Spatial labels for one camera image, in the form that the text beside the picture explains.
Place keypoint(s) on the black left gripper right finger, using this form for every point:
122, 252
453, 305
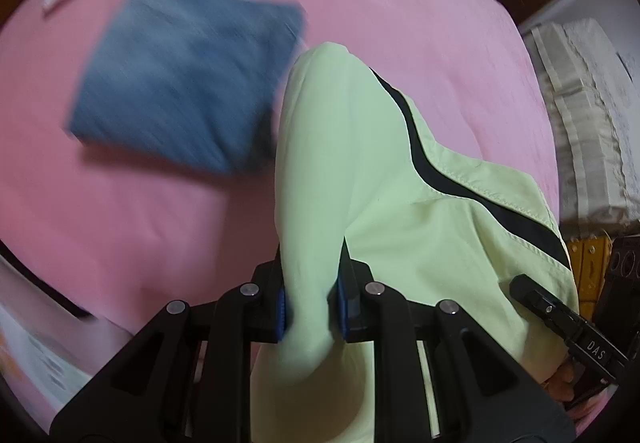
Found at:
438, 375

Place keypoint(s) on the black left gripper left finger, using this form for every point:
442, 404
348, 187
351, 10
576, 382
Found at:
185, 376

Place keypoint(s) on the green and black hooded jacket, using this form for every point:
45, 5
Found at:
359, 172

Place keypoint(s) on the pink bed sheet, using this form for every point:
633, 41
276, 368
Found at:
99, 240

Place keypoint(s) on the white lace curtain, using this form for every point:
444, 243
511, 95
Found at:
593, 107

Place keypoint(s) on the folded blue denim jeans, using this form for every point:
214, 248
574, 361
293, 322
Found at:
191, 81

